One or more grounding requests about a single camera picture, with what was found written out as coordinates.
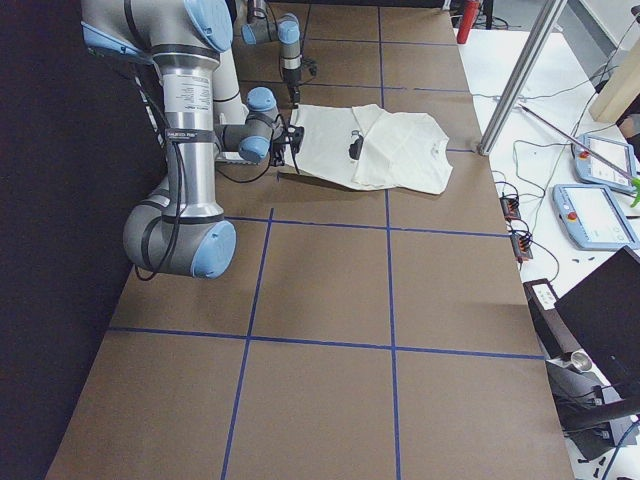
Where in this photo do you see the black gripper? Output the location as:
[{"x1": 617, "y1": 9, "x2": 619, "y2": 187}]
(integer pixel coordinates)
[
  {"x1": 283, "y1": 69, "x2": 302, "y2": 110},
  {"x1": 270, "y1": 125, "x2": 305, "y2": 167}
]

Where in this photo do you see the cream long sleeve shirt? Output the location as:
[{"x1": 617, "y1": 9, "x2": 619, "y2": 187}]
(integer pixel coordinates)
[{"x1": 285, "y1": 104, "x2": 452, "y2": 194}]

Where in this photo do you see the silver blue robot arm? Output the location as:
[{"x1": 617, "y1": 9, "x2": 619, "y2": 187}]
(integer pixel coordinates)
[
  {"x1": 241, "y1": 0, "x2": 303, "y2": 106},
  {"x1": 82, "y1": 1, "x2": 304, "y2": 281}
]

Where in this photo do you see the red fire extinguisher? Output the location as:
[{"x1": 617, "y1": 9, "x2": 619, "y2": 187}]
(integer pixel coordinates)
[{"x1": 456, "y1": 0, "x2": 479, "y2": 45}]

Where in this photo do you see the upper orange black connector box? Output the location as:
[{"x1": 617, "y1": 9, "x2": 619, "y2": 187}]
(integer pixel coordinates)
[{"x1": 499, "y1": 196, "x2": 521, "y2": 221}]

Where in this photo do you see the orange black connector box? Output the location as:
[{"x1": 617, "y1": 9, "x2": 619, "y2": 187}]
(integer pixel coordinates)
[
  {"x1": 510, "y1": 232, "x2": 533, "y2": 264},
  {"x1": 499, "y1": 196, "x2": 521, "y2": 221}
]

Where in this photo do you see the lower orange black connector box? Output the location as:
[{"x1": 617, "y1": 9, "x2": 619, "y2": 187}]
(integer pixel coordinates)
[{"x1": 510, "y1": 232, "x2": 533, "y2": 264}]

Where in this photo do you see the far teach pendant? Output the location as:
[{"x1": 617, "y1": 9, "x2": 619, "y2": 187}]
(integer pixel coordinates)
[{"x1": 572, "y1": 133, "x2": 640, "y2": 196}]

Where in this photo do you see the teach pendant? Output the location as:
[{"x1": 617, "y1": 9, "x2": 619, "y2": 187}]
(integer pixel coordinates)
[
  {"x1": 552, "y1": 184, "x2": 639, "y2": 251},
  {"x1": 572, "y1": 133, "x2": 640, "y2": 196}
]

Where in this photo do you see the near teach pendant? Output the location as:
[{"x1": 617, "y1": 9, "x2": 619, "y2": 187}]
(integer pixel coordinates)
[{"x1": 552, "y1": 184, "x2": 639, "y2": 251}]

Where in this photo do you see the wooden board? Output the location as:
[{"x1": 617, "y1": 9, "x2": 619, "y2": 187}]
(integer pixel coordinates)
[{"x1": 589, "y1": 41, "x2": 640, "y2": 123}]

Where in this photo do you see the black box with white label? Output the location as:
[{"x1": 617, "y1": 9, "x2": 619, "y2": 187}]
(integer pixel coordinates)
[{"x1": 523, "y1": 279, "x2": 581, "y2": 358}]

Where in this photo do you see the green tipped grabber stick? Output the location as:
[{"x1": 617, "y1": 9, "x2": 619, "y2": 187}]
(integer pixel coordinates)
[{"x1": 518, "y1": 103, "x2": 639, "y2": 208}]

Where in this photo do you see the black monitor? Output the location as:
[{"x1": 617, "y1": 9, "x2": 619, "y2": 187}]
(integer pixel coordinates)
[{"x1": 556, "y1": 246, "x2": 639, "y2": 398}]

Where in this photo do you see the black monitor stand base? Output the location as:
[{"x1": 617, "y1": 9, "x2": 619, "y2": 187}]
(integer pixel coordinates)
[{"x1": 546, "y1": 362, "x2": 639, "y2": 460}]

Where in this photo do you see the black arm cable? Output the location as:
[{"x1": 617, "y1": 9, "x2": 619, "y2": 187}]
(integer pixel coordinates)
[
  {"x1": 127, "y1": 59, "x2": 301, "y2": 282},
  {"x1": 267, "y1": 0, "x2": 320, "y2": 77}
]

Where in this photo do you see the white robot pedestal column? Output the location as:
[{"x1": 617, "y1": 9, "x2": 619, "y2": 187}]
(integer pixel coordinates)
[{"x1": 212, "y1": 49, "x2": 248, "y2": 125}]

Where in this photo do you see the aluminium frame post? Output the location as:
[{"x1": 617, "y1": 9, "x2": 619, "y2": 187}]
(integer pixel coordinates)
[{"x1": 477, "y1": 0, "x2": 567, "y2": 156}]

